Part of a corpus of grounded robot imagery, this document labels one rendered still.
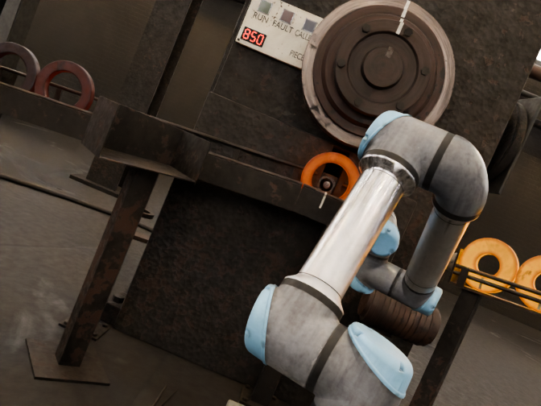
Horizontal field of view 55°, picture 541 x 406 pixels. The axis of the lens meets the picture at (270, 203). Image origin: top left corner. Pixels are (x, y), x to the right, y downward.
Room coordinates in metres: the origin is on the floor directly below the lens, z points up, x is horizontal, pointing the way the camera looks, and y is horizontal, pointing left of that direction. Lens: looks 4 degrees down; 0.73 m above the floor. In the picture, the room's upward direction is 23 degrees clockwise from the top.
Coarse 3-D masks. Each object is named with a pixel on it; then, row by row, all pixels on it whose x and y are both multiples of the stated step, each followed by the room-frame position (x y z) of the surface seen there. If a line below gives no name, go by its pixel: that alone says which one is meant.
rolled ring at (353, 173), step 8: (328, 152) 1.64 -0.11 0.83; (336, 152) 1.65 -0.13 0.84; (312, 160) 1.64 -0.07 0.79; (320, 160) 1.64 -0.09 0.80; (328, 160) 1.64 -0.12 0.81; (336, 160) 1.64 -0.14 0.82; (344, 160) 1.64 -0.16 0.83; (304, 168) 1.64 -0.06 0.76; (312, 168) 1.64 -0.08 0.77; (344, 168) 1.66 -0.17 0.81; (352, 168) 1.64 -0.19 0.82; (304, 176) 1.64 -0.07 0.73; (352, 176) 1.64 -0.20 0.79; (352, 184) 1.64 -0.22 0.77
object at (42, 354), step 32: (96, 128) 1.32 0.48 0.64; (128, 128) 1.45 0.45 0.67; (160, 128) 1.50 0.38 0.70; (128, 160) 1.33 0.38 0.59; (160, 160) 1.52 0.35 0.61; (192, 160) 1.43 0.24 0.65; (128, 192) 1.36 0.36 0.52; (128, 224) 1.37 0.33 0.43; (96, 256) 1.39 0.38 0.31; (96, 288) 1.37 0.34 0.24; (96, 320) 1.38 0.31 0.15; (32, 352) 1.36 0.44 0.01; (64, 352) 1.36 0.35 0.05; (96, 352) 1.51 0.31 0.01; (96, 384) 1.35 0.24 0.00
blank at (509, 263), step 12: (480, 240) 1.51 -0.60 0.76; (492, 240) 1.49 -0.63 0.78; (468, 252) 1.52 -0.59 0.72; (480, 252) 1.50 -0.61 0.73; (492, 252) 1.48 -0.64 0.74; (504, 252) 1.47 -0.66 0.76; (468, 264) 1.51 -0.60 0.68; (504, 264) 1.46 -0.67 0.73; (516, 264) 1.44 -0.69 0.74; (480, 276) 1.48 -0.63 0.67; (504, 276) 1.45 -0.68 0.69; (480, 288) 1.48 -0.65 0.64; (492, 288) 1.46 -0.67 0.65
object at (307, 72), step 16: (352, 0) 1.63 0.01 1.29; (368, 0) 1.63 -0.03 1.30; (384, 0) 1.63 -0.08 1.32; (400, 0) 1.63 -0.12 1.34; (336, 16) 1.63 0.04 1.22; (320, 32) 1.63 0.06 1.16; (448, 48) 1.63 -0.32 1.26; (304, 64) 1.63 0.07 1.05; (448, 64) 1.63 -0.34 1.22; (304, 80) 1.63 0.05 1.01; (448, 80) 1.63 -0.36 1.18; (304, 96) 1.63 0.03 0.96; (448, 96) 1.63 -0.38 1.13; (320, 112) 1.63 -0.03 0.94; (432, 112) 1.63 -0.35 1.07; (336, 128) 1.63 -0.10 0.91; (352, 144) 1.63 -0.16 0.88
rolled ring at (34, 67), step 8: (0, 48) 1.66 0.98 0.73; (8, 48) 1.66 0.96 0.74; (16, 48) 1.66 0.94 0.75; (24, 48) 1.66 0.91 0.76; (0, 56) 1.68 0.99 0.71; (24, 56) 1.66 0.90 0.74; (32, 56) 1.66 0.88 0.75; (32, 64) 1.66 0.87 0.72; (32, 72) 1.66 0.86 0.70; (32, 80) 1.66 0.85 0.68; (24, 88) 1.66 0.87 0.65; (32, 88) 1.66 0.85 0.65
